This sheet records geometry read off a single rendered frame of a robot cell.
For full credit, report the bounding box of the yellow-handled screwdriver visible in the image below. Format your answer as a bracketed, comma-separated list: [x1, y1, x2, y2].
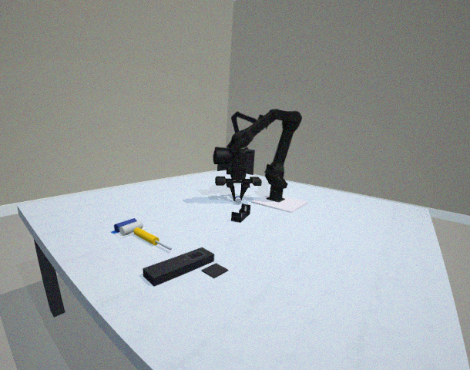
[134, 227, 172, 250]

